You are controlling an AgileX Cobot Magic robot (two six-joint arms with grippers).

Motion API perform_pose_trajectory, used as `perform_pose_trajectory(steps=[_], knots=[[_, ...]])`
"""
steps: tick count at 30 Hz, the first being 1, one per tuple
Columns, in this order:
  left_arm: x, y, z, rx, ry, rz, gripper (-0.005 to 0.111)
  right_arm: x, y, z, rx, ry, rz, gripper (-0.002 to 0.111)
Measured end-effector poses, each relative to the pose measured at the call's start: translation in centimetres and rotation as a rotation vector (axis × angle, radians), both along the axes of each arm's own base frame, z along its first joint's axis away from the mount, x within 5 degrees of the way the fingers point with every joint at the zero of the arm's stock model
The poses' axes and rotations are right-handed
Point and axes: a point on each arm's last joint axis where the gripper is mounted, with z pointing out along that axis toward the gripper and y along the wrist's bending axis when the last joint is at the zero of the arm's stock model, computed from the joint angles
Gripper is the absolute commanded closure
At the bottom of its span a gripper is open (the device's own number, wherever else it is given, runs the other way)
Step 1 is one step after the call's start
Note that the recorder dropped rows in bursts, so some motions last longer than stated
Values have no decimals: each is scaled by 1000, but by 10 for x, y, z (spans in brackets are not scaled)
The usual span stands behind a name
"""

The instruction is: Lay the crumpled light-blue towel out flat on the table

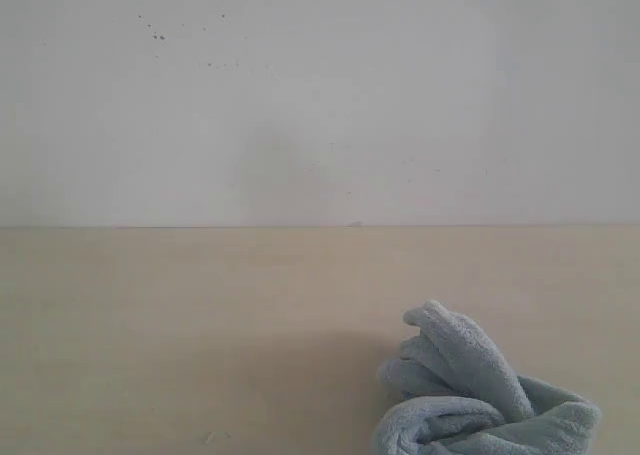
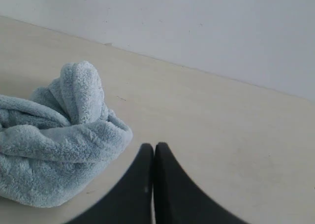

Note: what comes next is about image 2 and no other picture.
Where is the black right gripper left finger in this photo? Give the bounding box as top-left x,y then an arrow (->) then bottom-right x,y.
69,143 -> 154,224

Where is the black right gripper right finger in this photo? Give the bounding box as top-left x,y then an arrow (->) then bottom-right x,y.
153,142 -> 245,224

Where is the light blue fluffy towel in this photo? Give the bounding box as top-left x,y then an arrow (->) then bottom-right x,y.
0,61 -> 132,208

